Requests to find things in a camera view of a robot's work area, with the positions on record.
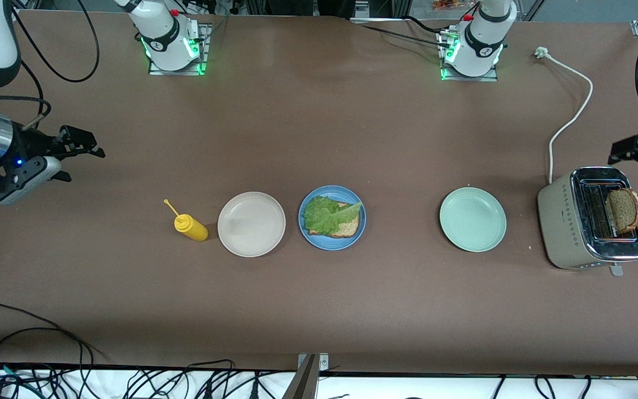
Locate silver beige toaster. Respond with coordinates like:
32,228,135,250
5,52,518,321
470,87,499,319
537,166,638,278

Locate white toaster power cable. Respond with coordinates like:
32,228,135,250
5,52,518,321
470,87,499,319
534,47,594,185

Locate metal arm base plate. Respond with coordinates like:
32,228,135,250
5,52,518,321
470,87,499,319
148,22,209,76
439,28,500,83

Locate black base cable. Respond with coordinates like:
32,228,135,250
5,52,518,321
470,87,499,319
349,16,452,48

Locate tangled black cables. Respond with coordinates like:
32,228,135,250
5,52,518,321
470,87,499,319
0,346,638,399

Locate grey aluminium bar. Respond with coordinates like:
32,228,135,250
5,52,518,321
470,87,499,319
281,355,320,399

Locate orange packaged item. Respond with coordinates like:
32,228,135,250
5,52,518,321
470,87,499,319
431,0,478,12

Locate brown bread slice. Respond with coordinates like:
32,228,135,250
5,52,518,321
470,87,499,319
605,188,638,234
308,201,362,239

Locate yellow mustard squeeze bottle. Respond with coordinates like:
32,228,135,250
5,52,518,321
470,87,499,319
163,199,209,242

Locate metal table edge bracket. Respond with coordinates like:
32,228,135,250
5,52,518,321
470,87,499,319
297,353,330,372

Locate blue plate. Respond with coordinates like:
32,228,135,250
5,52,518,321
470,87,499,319
298,185,367,251

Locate beige plate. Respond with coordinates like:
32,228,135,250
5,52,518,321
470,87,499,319
217,191,286,258

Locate long black table cable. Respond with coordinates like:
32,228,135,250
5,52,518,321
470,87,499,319
0,327,84,369
0,302,98,369

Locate green lettuce leaf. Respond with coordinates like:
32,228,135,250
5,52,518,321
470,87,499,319
302,195,364,236

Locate green plate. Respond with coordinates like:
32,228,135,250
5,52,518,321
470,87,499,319
439,187,507,253

